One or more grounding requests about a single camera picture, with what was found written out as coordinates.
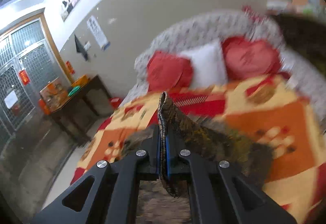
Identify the dark floral patterned garment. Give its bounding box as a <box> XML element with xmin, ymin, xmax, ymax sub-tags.
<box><xmin>122</xmin><ymin>91</ymin><xmax>275</xmax><ymax>224</ymax></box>

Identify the orange red love blanket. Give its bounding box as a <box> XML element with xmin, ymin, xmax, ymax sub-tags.
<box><xmin>74</xmin><ymin>75</ymin><xmax>325</xmax><ymax>223</ymax></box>

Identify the dark wooden side table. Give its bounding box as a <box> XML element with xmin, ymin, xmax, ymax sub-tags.
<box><xmin>48</xmin><ymin>75</ymin><xmax>113</xmax><ymax>143</ymax></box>

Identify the orange gift box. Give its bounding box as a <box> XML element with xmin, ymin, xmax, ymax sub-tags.
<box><xmin>40</xmin><ymin>78</ymin><xmax>68</xmax><ymax>112</ymax></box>

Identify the white square pillow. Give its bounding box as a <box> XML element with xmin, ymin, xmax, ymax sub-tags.
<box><xmin>178</xmin><ymin>38</ymin><xmax>228</xmax><ymax>89</ymax></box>

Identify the left red heart pillow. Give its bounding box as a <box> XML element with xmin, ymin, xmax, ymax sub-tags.
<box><xmin>146</xmin><ymin>50</ymin><xmax>193</xmax><ymax>91</ymax></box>

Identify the red heart pillow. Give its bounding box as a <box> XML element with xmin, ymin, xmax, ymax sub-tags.
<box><xmin>221</xmin><ymin>37</ymin><xmax>281</xmax><ymax>80</ymax></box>
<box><xmin>146</xmin><ymin>50</ymin><xmax>193</xmax><ymax>91</ymax></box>

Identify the right red heart pillow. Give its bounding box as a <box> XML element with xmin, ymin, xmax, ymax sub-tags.
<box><xmin>221</xmin><ymin>37</ymin><xmax>281</xmax><ymax>80</ymax></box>

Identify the metal grille door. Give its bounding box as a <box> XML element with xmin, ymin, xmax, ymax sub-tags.
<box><xmin>1</xmin><ymin>19</ymin><xmax>58</xmax><ymax>149</ymax></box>

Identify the floral padded headboard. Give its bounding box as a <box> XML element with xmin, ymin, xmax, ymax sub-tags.
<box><xmin>125</xmin><ymin>10</ymin><xmax>325</xmax><ymax>119</ymax></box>

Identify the dark cloth hanging on wall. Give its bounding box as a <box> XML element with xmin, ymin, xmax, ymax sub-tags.
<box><xmin>74</xmin><ymin>35</ymin><xmax>89</xmax><ymax>61</ymax></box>

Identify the wall calendar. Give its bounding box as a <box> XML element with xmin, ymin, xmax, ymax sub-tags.
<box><xmin>87</xmin><ymin>16</ymin><xmax>110</xmax><ymax>51</ymax></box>

